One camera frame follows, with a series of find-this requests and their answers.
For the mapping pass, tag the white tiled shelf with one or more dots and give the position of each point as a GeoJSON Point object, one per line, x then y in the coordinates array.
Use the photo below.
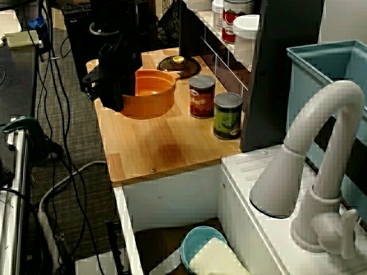
{"type": "Point", "coordinates": [206, 20]}

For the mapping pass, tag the black rod stand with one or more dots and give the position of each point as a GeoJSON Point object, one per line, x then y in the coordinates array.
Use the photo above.
{"type": "Point", "coordinates": [114, 243]}

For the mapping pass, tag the pale paper notepad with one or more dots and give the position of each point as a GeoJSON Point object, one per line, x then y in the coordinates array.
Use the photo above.
{"type": "Point", "coordinates": [21, 38]}

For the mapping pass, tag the small printed white jar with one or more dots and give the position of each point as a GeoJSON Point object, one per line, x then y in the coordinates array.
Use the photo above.
{"type": "Point", "coordinates": [218, 17]}

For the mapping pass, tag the green pickle can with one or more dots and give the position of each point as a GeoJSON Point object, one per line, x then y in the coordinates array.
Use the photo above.
{"type": "Point", "coordinates": [228, 117]}

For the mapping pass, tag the orange plastic toy pot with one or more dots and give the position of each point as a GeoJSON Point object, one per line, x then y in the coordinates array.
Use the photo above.
{"type": "Point", "coordinates": [155, 106]}

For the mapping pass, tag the blue plastic object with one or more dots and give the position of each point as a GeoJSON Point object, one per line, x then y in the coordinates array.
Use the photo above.
{"type": "Point", "coordinates": [38, 24]}

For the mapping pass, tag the dark kitchen upright panel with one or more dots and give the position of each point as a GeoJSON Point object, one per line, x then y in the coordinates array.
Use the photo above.
{"type": "Point", "coordinates": [275, 86]}
{"type": "Point", "coordinates": [187, 28]}

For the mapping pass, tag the black desk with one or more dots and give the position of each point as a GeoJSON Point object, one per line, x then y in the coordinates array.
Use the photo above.
{"type": "Point", "coordinates": [17, 80]}

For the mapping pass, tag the brown beans can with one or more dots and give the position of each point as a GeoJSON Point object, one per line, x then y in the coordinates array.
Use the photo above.
{"type": "Point", "coordinates": [202, 97]}

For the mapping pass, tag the metal frame rail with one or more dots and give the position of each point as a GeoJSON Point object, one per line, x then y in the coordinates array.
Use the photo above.
{"type": "Point", "coordinates": [17, 186]}

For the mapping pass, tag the black keyboard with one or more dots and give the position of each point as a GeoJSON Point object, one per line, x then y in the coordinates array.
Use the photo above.
{"type": "Point", "coordinates": [76, 7]}

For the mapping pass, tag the grey toy faucet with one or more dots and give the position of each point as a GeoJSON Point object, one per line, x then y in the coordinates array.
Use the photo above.
{"type": "Point", "coordinates": [275, 183]}

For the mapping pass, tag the white lidded plastic jar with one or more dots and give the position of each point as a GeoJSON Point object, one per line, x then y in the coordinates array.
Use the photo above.
{"type": "Point", "coordinates": [245, 34]}

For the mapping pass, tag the aluminium extrusion bar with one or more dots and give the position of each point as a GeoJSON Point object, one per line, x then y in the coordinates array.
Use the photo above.
{"type": "Point", "coordinates": [61, 243]}

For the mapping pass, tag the teal plastic bin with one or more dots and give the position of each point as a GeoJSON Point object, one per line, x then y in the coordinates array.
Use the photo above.
{"type": "Point", "coordinates": [304, 86]}

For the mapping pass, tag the white sink basin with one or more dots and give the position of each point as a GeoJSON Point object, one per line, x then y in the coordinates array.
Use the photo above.
{"type": "Point", "coordinates": [172, 197]}

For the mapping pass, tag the light blue bowl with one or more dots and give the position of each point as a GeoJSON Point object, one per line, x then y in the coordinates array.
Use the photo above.
{"type": "Point", "coordinates": [195, 240]}

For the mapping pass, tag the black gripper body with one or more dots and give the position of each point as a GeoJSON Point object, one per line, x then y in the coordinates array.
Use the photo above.
{"type": "Point", "coordinates": [120, 68]}

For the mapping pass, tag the green clamp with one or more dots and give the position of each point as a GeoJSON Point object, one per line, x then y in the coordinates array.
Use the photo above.
{"type": "Point", "coordinates": [25, 121]}

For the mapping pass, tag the black computer tower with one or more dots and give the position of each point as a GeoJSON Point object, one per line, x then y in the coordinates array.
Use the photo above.
{"type": "Point", "coordinates": [77, 43]}

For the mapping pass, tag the white table board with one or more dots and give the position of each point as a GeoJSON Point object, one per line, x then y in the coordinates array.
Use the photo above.
{"type": "Point", "coordinates": [10, 23]}

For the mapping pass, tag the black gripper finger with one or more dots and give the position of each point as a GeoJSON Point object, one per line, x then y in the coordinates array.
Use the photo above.
{"type": "Point", "coordinates": [111, 98]}
{"type": "Point", "coordinates": [129, 84]}

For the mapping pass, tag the dark tiled backsplash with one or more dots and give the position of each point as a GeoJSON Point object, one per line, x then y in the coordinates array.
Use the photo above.
{"type": "Point", "coordinates": [229, 71]}

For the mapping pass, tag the brown lid with yellow knob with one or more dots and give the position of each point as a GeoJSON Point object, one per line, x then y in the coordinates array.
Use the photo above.
{"type": "Point", "coordinates": [186, 70]}

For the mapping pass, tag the tomato print can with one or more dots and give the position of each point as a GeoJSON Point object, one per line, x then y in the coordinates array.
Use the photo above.
{"type": "Point", "coordinates": [229, 20]}

